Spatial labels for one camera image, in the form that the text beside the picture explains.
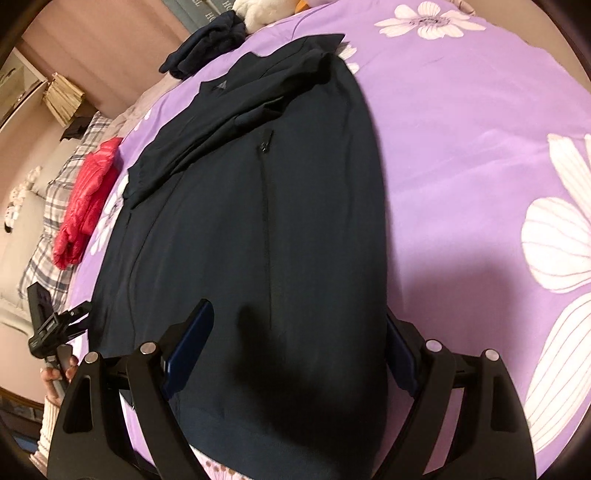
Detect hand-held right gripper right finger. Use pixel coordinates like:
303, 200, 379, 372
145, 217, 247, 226
374, 307, 539, 480

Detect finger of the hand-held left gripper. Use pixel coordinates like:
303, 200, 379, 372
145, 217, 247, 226
55, 302, 92, 332

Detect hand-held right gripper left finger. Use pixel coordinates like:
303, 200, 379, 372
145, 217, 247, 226
46, 299, 215, 480

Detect navy zip jacket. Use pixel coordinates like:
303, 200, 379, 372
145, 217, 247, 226
90, 33, 393, 480

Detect person's left forearm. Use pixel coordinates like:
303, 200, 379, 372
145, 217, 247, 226
28, 394, 65, 472

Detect folded navy clothes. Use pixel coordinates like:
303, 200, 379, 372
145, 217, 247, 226
158, 10, 247, 80

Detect person's left hand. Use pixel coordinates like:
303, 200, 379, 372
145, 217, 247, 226
40, 356, 80, 406

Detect grey plaid pillow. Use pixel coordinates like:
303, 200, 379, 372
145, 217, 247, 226
18, 111, 116, 319

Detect red down jacket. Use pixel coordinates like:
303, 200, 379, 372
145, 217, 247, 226
52, 137, 124, 271

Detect small white plush sheep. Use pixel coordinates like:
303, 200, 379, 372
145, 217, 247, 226
2, 167, 44, 232

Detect dark brown cloth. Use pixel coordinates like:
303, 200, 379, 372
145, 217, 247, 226
60, 115, 93, 139

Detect beige bed sheet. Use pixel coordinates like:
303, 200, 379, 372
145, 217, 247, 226
111, 76, 181, 134

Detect purple floral blanket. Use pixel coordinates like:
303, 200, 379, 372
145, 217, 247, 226
74, 0, 591, 480

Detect white plush toy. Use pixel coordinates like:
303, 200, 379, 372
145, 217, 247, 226
231, 0, 310, 31

